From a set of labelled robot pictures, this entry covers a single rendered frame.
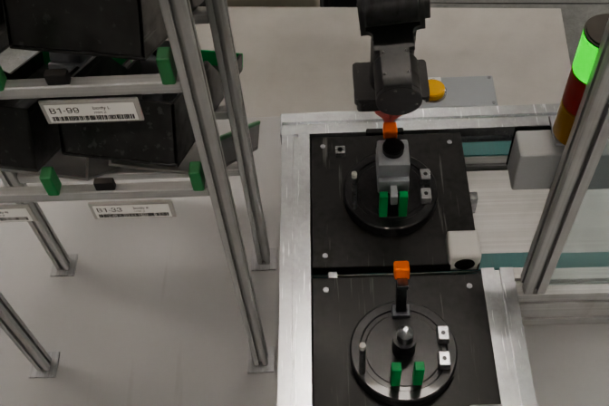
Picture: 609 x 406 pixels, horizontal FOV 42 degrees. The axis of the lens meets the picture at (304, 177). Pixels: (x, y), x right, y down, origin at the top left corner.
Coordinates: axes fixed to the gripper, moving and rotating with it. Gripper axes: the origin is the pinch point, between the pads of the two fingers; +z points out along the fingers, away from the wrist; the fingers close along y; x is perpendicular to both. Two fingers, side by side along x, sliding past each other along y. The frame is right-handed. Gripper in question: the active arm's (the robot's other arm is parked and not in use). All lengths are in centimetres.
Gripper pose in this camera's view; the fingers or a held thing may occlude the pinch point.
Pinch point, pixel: (388, 118)
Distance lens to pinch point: 118.6
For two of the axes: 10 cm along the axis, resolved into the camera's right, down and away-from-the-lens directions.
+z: 0.5, 5.1, 8.6
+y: 10.0, -0.5, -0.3
